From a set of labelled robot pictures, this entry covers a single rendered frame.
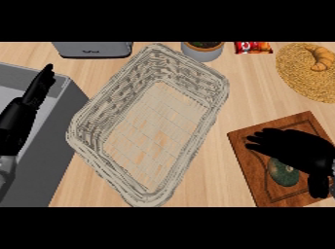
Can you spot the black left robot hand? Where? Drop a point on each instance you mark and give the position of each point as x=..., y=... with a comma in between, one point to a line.
x=12, y=124

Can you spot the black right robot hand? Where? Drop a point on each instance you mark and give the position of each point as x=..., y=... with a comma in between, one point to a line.
x=299, y=149

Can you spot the dark green squash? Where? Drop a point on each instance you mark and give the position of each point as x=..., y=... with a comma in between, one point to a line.
x=282, y=176

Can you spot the brown wooden cutting board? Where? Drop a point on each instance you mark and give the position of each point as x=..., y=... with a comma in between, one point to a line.
x=279, y=181

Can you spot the white wicker basket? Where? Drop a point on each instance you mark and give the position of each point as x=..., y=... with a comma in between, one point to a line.
x=151, y=124

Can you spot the grey sink basin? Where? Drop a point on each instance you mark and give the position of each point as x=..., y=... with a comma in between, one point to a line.
x=40, y=136

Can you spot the round woven tan placemat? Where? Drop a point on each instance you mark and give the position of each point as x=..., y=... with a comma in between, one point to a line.
x=313, y=78

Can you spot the grey toaster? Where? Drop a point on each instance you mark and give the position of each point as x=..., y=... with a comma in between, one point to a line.
x=93, y=49

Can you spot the golden croissant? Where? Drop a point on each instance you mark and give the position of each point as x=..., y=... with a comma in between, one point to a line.
x=324, y=55

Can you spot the red snack packet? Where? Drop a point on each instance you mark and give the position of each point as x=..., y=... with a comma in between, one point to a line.
x=253, y=47

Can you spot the grey pot with plant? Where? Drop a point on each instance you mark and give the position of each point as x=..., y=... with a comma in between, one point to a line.
x=203, y=50

